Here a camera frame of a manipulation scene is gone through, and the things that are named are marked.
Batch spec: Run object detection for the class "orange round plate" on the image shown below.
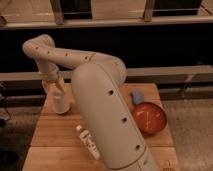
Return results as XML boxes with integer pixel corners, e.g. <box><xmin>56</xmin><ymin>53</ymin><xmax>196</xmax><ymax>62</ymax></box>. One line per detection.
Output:
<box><xmin>132</xmin><ymin>102</ymin><xmax>167</xmax><ymax>134</ymax></box>

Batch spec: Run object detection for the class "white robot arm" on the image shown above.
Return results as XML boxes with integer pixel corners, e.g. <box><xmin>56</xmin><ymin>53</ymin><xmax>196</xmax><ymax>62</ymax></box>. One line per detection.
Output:
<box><xmin>22</xmin><ymin>34</ymin><xmax>160</xmax><ymax>171</ymax></box>

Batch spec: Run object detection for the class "white ceramic cup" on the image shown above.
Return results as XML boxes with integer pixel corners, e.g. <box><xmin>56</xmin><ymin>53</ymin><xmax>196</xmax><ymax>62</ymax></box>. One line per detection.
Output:
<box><xmin>52</xmin><ymin>86</ymin><xmax>70</xmax><ymax>115</ymax></box>

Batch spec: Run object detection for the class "blue eraser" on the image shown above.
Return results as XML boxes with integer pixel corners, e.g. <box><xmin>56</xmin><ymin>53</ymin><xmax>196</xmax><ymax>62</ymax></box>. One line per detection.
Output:
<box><xmin>131</xmin><ymin>90</ymin><xmax>144</xmax><ymax>105</ymax></box>

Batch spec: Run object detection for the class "metal shelf rail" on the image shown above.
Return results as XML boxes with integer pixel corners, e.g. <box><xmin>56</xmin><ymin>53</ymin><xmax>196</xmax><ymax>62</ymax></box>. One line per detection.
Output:
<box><xmin>0</xmin><ymin>0</ymin><xmax>213</xmax><ymax>31</ymax></box>

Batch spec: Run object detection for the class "white plastic bottle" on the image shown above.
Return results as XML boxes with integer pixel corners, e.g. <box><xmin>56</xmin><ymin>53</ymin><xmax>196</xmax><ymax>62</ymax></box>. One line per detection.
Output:
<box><xmin>76</xmin><ymin>125</ymin><xmax>100</xmax><ymax>160</ymax></box>

